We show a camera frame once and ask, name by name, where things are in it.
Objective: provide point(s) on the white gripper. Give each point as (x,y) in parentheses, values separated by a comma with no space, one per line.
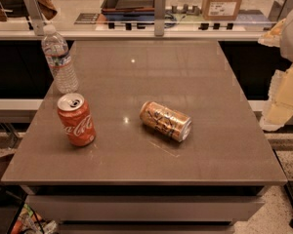
(279,109)

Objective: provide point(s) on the orange gold soda can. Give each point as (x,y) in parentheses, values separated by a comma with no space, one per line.
(172,123)

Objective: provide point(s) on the red Coca-Cola can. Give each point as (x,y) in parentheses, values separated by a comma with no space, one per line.
(75,115)

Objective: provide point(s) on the cardboard box with label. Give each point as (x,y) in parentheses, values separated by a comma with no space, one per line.
(220,9)

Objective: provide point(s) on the clear plastic water bottle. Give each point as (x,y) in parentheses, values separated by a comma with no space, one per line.
(57,55)

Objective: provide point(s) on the grey table drawer cabinet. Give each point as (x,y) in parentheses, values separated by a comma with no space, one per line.
(145,214)

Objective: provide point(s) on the colourful items bin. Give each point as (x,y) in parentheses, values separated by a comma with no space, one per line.
(28,221)

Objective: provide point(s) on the right metal glass bracket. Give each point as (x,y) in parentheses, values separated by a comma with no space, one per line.
(280,9)

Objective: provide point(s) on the metal glass bracket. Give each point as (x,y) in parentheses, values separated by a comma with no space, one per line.
(159,17)
(280,9)
(36,16)

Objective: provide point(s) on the middle metal glass bracket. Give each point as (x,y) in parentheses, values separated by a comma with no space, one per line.
(159,17)

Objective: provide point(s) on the left metal glass bracket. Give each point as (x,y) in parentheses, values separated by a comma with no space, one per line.
(36,16)

